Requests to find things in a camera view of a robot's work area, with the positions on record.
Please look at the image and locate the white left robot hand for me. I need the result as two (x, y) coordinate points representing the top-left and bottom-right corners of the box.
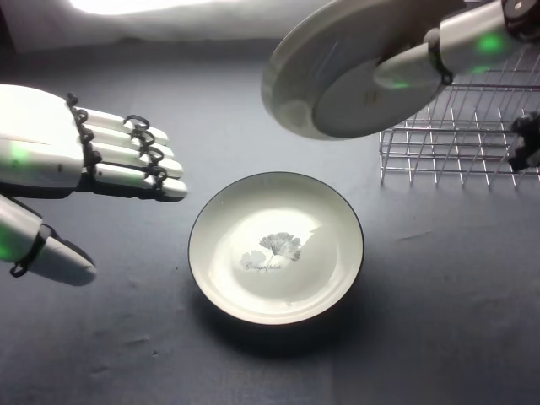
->
(0, 83), (189, 288)

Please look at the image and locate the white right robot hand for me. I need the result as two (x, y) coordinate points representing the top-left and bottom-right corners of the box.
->
(372, 0), (540, 92)

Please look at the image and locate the white dark-rimmed ginkgo plate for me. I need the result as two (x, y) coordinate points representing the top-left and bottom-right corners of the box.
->
(260, 0), (465, 139)
(188, 170), (365, 327)

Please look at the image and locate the white backdrop sheet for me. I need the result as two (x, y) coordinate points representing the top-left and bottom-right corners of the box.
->
(0, 0), (351, 47)

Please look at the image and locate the grey table cloth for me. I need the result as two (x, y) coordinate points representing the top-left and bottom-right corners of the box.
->
(0, 35), (540, 405)

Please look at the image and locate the silver wire dish rack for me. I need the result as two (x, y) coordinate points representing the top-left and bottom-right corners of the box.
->
(378, 37), (540, 186)

